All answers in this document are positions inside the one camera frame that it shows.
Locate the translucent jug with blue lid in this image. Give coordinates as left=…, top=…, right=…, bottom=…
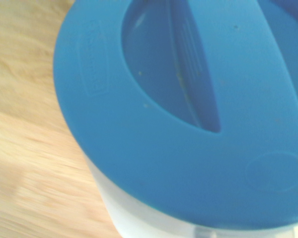
left=53, top=0, right=298, bottom=238

